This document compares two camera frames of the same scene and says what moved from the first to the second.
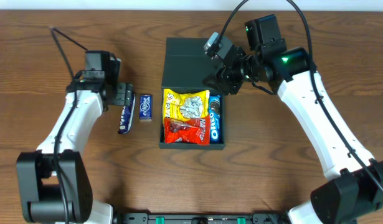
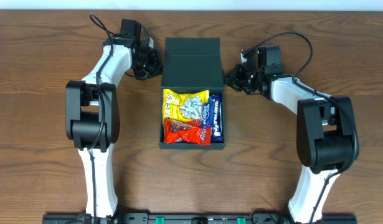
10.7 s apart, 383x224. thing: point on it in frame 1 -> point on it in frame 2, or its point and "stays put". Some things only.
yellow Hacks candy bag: x=185 y=107 stays put
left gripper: x=125 y=94 -> x=149 y=66
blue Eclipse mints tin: x=146 y=109 -> x=207 y=117
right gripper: x=225 y=74 -> x=238 y=78
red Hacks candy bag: x=196 y=131 stays put
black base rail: x=202 y=218 stays put
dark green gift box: x=185 y=66 stays put
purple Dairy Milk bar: x=127 y=116 -> x=217 y=127
